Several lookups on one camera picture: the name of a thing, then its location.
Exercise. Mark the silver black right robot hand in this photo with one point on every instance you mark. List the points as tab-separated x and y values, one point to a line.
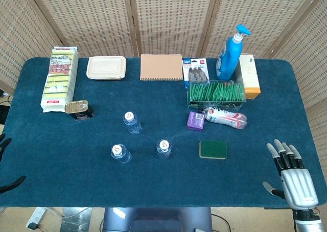
297	183

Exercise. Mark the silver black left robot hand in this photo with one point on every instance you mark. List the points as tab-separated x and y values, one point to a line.
5	143

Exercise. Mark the clear water bottle white cap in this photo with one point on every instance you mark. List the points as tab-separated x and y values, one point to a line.
132	123
120	154
163	149

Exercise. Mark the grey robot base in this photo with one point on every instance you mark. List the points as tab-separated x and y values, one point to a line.
158	220

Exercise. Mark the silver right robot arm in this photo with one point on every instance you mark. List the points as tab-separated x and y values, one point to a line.
307	221

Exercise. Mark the white power strip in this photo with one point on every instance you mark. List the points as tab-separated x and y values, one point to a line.
35	215

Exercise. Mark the black luncheon meat can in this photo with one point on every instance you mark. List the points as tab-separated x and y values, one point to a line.
79	109

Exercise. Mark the blue felt table cover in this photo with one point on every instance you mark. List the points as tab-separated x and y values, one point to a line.
76	183

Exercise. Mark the yellow sponge multipack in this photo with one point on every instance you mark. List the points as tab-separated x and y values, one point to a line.
59	81

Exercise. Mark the green yellow scouring sponge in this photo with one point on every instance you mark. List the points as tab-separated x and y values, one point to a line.
213	149

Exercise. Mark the red white tube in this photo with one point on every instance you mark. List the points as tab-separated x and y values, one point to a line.
226	117

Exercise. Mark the white and orange carton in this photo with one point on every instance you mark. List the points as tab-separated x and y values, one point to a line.
251	78

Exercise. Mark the small purple box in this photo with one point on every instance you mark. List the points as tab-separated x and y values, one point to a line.
196	120

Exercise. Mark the clear box of green sachets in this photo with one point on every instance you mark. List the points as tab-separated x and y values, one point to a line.
217	92

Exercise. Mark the beige lidded food container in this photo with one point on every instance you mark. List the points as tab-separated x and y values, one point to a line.
106	67

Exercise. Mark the blue pump dispenser bottle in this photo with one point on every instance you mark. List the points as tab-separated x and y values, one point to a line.
228	60

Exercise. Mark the binder clip blister pack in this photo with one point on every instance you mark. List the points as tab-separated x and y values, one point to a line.
195	69

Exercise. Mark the brown spiral notebook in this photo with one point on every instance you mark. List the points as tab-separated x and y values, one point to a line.
161	67

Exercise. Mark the woven rattan folding screen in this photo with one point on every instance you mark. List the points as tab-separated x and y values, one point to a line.
163	17

